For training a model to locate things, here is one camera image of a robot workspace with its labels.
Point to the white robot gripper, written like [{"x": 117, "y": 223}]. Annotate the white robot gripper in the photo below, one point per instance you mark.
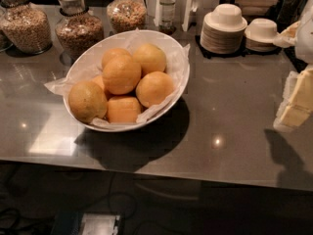
[{"x": 305, "y": 39}]

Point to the white ceramic bowl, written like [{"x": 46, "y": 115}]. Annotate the white ceramic bowl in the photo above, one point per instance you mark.
[{"x": 177, "y": 82}]

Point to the small hidden left orange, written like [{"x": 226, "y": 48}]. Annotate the small hidden left orange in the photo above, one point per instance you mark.
[{"x": 99, "y": 80}]

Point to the white paper bowl liner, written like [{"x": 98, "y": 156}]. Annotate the white paper bowl liner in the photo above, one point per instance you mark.
[{"x": 177, "y": 57}]

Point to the front left yellowish orange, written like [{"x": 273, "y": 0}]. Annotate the front left yellowish orange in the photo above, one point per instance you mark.
[{"x": 87, "y": 100}]

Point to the short stack paper bowls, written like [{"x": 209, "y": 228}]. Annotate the short stack paper bowls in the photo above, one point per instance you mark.
[{"x": 260, "y": 34}]

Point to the black tray mat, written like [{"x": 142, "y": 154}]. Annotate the black tray mat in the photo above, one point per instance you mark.
[{"x": 243, "y": 51}]

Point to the tall stack paper bowls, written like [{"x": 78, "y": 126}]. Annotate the tall stack paper bowls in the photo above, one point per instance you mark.
[{"x": 223, "y": 29}]

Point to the clear glass bottle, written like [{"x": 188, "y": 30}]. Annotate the clear glass bottle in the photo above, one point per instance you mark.
[{"x": 166, "y": 16}]

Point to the right glass cereal jar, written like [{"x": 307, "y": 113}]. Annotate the right glass cereal jar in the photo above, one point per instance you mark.
[{"x": 126, "y": 15}]

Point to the glass cereal jar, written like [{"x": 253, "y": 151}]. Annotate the glass cereal jar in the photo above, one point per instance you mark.
[
  {"x": 77, "y": 30},
  {"x": 26, "y": 27},
  {"x": 126, "y": 15}
]

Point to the middle glass cereal jar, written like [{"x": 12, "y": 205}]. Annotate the middle glass cereal jar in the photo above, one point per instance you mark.
[{"x": 77, "y": 30}]

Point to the grey box under table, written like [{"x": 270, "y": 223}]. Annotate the grey box under table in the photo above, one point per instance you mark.
[{"x": 99, "y": 224}]

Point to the left glass cereal jar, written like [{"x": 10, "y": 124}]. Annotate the left glass cereal jar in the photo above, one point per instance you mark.
[{"x": 26, "y": 27}]

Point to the far left glass jar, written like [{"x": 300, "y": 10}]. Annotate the far left glass jar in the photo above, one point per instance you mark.
[{"x": 5, "y": 43}]

